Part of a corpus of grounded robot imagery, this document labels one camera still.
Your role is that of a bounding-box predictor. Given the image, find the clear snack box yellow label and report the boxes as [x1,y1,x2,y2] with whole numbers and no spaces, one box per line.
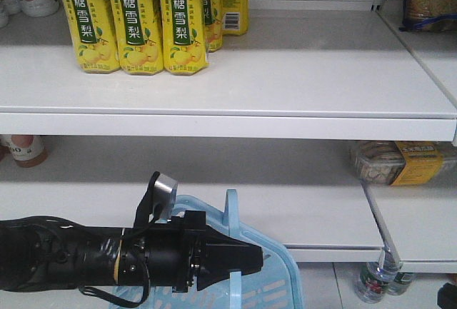
[349,141,456,186]

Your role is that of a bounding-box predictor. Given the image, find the clear water bottle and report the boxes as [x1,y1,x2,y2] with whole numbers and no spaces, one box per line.
[355,250,398,304]
[387,272,416,296]

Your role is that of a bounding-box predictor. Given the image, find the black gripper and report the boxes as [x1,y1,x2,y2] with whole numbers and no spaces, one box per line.
[117,211,263,293]

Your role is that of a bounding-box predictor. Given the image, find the light blue plastic basket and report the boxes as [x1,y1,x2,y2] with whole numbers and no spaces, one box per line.
[106,190,303,308]

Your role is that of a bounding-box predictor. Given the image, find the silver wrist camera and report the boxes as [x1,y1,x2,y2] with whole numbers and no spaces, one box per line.
[134,171,178,228]

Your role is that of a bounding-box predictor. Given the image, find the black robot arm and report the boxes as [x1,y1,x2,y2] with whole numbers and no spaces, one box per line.
[1,211,263,308]

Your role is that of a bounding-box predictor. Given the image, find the white store shelving unit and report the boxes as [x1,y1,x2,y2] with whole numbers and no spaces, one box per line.
[1,0,456,308]

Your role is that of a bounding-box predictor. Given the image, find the yellow pear drink bottle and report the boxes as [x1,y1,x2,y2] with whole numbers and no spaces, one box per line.
[202,0,223,52]
[62,0,120,74]
[160,0,209,76]
[110,0,164,75]
[222,0,249,36]

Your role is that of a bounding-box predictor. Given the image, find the orange C100 juice bottle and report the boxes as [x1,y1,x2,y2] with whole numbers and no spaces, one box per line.
[1,134,48,168]

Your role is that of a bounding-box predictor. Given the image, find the blue cracker package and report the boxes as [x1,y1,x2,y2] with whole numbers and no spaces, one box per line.
[402,0,456,32]

